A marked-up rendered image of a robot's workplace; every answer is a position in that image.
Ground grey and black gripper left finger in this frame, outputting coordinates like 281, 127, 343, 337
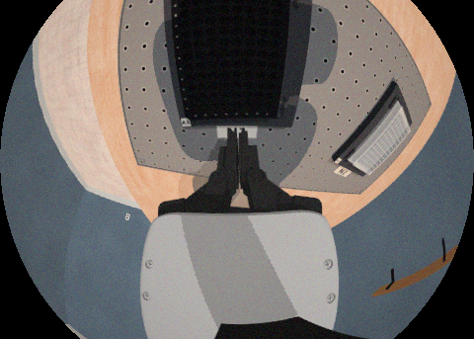
158, 131, 239, 216

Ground white label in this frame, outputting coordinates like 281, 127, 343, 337
333, 165, 352, 177
216, 126, 258, 138

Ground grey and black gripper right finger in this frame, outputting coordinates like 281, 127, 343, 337
239, 130, 322, 214

